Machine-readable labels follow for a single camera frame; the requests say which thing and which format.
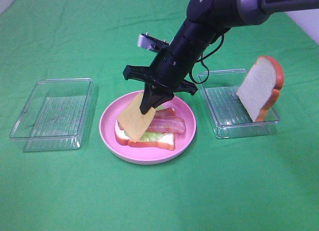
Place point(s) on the yellow cheese slice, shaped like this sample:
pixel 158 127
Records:
pixel 131 119

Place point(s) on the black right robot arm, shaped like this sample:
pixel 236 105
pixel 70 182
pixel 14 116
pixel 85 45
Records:
pixel 206 21

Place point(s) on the pink round plate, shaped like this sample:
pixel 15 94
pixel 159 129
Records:
pixel 146 155

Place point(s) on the bacon strip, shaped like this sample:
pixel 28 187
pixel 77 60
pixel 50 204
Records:
pixel 165 112
pixel 163 124

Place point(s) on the green lettuce leaf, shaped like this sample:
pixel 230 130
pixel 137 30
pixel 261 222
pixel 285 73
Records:
pixel 132 122

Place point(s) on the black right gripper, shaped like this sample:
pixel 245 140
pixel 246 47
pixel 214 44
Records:
pixel 168 70

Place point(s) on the left clear plastic tray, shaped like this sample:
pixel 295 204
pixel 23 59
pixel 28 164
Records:
pixel 55 116

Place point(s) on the green tablecloth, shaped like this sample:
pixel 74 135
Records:
pixel 264 183

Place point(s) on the right clear plastic tray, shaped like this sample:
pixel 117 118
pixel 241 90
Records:
pixel 227 115

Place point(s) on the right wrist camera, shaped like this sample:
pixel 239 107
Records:
pixel 150 43

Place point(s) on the clear plastic tray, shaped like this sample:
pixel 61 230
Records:
pixel 227 115
pixel 55 116

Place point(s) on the bread slice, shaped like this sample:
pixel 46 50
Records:
pixel 148 139
pixel 261 87

